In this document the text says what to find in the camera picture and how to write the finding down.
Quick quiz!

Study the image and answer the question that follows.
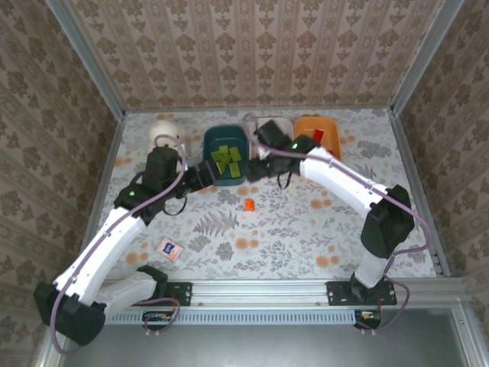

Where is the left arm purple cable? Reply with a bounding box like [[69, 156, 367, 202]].
[[49, 134, 189, 355]]

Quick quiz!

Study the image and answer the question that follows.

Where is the small black connector box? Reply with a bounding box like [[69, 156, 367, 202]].
[[354, 309, 383, 330], [141, 310, 177, 333]]

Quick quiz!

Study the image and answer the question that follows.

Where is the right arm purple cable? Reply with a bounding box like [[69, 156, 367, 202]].
[[244, 112, 435, 332]]

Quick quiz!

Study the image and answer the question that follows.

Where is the long aluminium base rail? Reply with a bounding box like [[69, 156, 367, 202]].
[[102, 278, 477, 307]]

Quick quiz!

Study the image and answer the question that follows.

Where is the orange plastic container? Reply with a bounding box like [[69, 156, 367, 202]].
[[293, 115, 343, 161]]

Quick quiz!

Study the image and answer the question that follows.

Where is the slotted grey cable duct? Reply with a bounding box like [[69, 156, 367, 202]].
[[105, 307, 357, 326]]

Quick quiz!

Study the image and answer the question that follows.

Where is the teal plastic container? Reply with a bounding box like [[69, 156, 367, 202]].
[[202, 125, 250, 187]]

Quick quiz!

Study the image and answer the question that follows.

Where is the aluminium frame post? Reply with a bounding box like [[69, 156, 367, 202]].
[[389, 0, 468, 115], [44, 0, 127, 120]]

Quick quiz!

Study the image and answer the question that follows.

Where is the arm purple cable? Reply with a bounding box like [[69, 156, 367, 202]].
[[49, 134, 189, 355], [244, 112, 435, 332]]

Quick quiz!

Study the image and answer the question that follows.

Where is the white plastic container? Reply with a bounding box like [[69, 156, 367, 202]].
[[248, 116, 296, 175]]

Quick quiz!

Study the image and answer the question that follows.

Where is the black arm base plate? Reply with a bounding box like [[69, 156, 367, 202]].
[[125, 281, 193, 307], [326, 281, 398, 307]]

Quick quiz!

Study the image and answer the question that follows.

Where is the grey metal panel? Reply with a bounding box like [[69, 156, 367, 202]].
[[57, 323, 473, 367]]

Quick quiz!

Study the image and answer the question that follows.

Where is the aluminium table end rail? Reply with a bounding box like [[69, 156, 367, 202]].
[[124, 103, 393, 115]]

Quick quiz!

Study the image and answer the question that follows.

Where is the thin black cable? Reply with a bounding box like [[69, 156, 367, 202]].
[[275, 171, 294, 191], [163, 193, 189, 216]]

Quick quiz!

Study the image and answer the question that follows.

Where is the aluminium table side rail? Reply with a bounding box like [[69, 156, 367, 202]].
[[387, 109, 452, 278], [74, 112, 127, 282]]

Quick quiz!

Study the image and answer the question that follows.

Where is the pink card packet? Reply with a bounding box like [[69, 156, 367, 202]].
[[155, 236, 185, 264]]

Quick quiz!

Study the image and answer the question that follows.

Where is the white plush dog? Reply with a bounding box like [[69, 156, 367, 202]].
[[147, 120, 188, 154]]

